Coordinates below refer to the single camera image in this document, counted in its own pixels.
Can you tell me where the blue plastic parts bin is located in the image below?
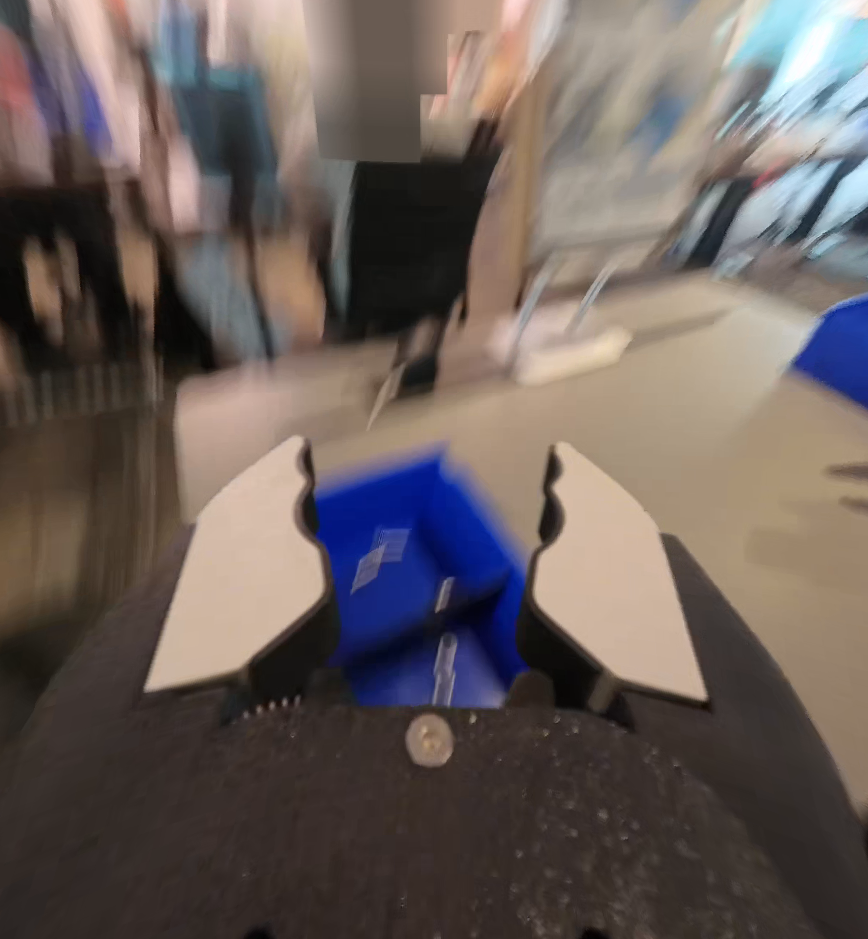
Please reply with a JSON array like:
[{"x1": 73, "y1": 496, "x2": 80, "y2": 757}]
[{"x1": 313, "y1": 440, "x2": 534, "y2": 709}]

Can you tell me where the blue parts bin with divider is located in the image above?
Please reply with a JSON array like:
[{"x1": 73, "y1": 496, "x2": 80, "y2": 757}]
[{"x1": 790, "y1": 285, "x2": 868, "y2": 430}]

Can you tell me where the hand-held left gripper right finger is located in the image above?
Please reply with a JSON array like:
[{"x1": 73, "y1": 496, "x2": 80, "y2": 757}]
[{"x1": 522, "y1": 442, "x2": 710, "y2": 709}]

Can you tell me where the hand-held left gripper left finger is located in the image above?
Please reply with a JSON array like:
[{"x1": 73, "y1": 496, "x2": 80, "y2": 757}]
[{"x1": 144, "y1": 436, "x2": 336, "y2": 694}]

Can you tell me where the white document stand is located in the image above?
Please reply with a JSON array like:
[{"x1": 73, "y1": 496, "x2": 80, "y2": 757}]
[{"x1": 489, "y1": 257, "x2": 635, "y2": 387}]

